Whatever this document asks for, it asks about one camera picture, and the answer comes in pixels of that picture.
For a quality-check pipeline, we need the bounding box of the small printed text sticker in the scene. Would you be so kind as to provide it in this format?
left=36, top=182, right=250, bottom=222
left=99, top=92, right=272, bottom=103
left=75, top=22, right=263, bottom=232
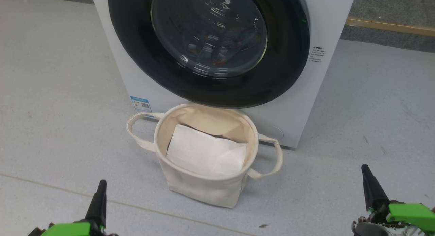
left=309, top=46, right=327, bottom=63

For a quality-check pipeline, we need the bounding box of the cream canvas laundry basket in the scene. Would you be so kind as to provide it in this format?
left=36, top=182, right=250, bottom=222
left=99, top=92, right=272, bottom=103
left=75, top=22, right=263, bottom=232
left=126, top=104, right=283, bottom=208

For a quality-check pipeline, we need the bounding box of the black round glass washer door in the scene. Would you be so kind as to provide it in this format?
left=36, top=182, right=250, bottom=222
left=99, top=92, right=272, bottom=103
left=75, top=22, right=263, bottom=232
left=108, top=0, right=310, bottom=109

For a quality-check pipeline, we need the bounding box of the wooden floor strip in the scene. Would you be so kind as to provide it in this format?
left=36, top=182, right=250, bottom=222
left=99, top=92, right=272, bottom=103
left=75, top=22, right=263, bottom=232
left=346, top=17, right=435, bottom=37

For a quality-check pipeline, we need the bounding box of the blue patterned garment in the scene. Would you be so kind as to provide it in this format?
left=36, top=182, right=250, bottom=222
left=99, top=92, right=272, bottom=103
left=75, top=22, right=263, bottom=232
left=185, top=24, right=259, bottom=68

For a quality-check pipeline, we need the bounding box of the blue energy label sticker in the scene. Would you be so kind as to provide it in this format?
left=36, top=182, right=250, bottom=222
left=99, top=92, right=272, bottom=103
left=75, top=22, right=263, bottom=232
left=130, top=96, right=152, bottom=114

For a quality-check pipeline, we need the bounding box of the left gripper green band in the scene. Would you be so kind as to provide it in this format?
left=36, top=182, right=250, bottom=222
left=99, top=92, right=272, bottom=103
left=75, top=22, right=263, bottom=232
left=27, top=180, right=119, bottom=236

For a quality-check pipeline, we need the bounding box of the white front-load washing machine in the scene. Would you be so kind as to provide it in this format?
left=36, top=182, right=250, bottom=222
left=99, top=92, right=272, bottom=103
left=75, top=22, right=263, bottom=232
left=90, top=0, right=357, bottom=150

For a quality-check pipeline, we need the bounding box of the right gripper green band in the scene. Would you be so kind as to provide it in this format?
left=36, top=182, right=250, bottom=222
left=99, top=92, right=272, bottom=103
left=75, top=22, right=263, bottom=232
left=352, top=164, right=435, bottom=236

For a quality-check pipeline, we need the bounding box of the white folded cloth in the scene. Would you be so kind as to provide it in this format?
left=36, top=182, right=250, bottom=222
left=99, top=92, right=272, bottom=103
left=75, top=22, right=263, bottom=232
left=166, top=124, right=248, bottom=178

